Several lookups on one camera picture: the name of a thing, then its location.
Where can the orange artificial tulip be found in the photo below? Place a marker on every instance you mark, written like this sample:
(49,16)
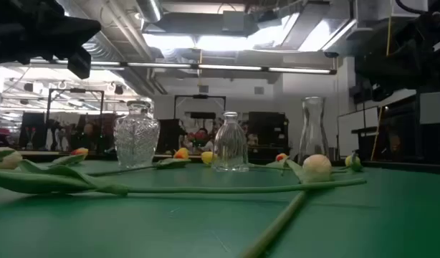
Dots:
(80,151)
(181,153)
(281,157)

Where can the cream artificial tulip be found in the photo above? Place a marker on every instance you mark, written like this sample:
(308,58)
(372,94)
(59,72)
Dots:
(316,168)
(10,161)

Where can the yellow artificial tulip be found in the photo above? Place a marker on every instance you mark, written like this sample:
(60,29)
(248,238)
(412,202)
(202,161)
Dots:
(207,157)
(44,182)
(352,161)

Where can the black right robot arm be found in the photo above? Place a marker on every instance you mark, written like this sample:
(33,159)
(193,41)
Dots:
(402,53)

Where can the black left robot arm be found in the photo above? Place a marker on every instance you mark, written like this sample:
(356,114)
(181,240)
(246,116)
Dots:
(15,28)

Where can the cut crystal glass vase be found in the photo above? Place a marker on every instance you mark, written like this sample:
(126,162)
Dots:
(135,139)

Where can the ribbed clear glass bottle vase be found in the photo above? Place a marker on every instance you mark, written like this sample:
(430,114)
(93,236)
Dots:
(230,143)

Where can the black board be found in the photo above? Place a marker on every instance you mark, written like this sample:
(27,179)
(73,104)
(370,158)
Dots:
(170,136)

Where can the long ceiling strip light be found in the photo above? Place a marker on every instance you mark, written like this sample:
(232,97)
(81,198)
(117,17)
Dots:
(227,67)

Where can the grey ceiling unit box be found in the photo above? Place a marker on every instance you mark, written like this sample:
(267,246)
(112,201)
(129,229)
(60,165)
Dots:
(234,21)

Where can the person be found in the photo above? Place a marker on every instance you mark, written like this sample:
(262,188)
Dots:
(205,143)

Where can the black cabinet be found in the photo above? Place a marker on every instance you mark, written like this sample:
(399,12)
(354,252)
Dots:
(268,129)

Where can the tall clear glass carafe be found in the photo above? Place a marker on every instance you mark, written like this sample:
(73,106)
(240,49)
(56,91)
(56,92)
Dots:
(313,132)

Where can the white board panel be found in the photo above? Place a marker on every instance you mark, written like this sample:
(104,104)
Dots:
(356,132)

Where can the ribbed silver ventilation duct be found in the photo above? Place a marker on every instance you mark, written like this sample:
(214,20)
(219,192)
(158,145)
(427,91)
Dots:
(101,50)

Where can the black frame stand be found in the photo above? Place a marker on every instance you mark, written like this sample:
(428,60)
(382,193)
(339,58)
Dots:
(200,96)
(77,90)

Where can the round silver ventilation duct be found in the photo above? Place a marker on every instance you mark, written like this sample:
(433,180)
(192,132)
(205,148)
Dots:
(148,9)

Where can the wall vent grille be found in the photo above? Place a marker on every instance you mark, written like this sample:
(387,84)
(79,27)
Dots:
(259,90)
(203,89)

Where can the rectangular silver air duct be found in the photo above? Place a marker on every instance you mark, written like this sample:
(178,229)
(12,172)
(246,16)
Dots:
(313,36)

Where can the dome security camera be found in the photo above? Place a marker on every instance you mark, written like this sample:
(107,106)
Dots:
(331,54)

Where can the white wall panel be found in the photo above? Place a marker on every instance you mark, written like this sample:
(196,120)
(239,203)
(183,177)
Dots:
(435,107)

